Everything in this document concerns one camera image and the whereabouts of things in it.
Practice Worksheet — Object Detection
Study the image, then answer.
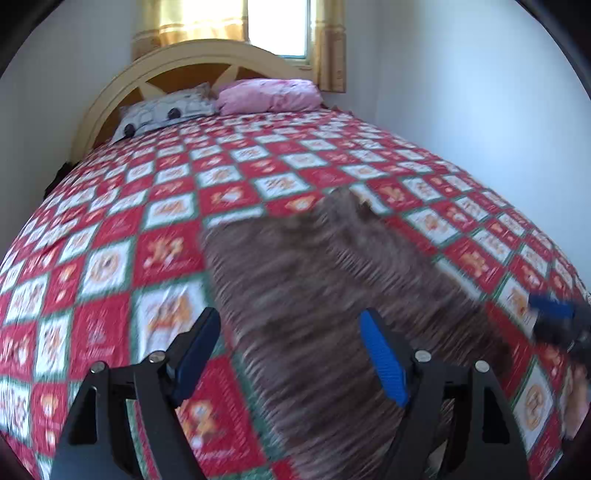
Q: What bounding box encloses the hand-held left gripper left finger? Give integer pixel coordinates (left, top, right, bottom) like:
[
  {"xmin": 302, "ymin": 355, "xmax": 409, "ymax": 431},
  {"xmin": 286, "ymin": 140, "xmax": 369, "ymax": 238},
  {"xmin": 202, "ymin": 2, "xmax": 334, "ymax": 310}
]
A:
[{"xmin": 50, "ymin": 307, "xmax": 221, "ymax": 480}]

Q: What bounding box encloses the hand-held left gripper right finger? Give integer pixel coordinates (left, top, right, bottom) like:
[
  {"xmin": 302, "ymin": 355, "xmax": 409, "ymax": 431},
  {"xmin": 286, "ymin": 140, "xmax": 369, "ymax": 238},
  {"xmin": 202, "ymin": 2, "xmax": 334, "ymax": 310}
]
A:
[{"xmin": 359, "ymin": 308, "xmax": 529, "ymax": 480}]

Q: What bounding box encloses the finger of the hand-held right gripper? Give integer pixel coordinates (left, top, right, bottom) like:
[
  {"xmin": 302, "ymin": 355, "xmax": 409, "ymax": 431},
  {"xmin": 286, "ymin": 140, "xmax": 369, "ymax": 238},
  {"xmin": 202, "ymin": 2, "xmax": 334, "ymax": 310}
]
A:
[
  {"xmin": 532, "ymin": 318, "xmax": 574, "ymax": 345},
  {"xmin": 529, "ymin": 294, "xmax": 576, "ymax": 319}
]

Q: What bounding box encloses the brown patterned garment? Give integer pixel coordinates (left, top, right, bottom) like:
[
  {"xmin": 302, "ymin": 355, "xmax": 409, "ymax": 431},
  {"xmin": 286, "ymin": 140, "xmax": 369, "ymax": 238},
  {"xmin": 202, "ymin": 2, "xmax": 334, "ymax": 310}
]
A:
[{"xmin": 203, "ymin": 187, "xmax": 513, "ymax": 480}]

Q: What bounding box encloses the red checkered printed bedspread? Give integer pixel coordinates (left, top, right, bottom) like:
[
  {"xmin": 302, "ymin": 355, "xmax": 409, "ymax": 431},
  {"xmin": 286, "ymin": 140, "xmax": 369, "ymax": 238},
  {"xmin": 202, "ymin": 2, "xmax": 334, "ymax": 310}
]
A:
[{"xmin": 0, "ymin": 108, "xmax": 591, "ymax": 480}]

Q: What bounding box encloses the grey patterned pillow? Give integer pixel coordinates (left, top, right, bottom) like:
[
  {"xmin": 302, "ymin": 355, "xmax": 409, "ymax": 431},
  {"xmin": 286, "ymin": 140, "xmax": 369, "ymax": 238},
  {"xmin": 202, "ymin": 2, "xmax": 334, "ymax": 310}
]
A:
[{"xmin": 111, "ymin": 83, "xmax": 218, "ymax": 141}]

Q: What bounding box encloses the pink pillow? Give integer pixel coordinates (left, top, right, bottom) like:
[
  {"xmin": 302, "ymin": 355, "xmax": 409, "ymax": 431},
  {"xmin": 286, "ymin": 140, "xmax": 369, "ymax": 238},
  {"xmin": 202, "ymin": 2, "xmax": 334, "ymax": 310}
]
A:
[{"xmin": 215, "ymin": 78, "xmax": 323, "ymax": 116}]

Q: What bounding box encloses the cream wooden headboard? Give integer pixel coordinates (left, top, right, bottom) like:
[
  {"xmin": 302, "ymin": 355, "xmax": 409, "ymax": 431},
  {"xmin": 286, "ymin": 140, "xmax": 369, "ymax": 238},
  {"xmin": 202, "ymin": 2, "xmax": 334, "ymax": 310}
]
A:
[{"xmin": 74, "ymin": 39, "xmax": 319, "ymax": 160}]

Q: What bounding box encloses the yellow curtain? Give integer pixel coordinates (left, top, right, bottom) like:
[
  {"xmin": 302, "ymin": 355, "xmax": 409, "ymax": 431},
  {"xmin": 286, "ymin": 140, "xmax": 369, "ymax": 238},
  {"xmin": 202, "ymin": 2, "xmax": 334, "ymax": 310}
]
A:
[
  {"xmin": 131, "ymin": 0, "xmax": 250, "ymax": 49},
  {"xmin": 311, "ymin": 0, "xmax": 347, "ymax": 93}
]

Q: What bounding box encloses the window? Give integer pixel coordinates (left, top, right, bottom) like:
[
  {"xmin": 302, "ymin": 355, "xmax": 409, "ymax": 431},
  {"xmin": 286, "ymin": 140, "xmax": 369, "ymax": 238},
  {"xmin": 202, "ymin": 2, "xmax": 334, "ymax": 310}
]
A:
[{"xmin": 247, "ymin": 0, "xmax": 310, "ymax": 58}]

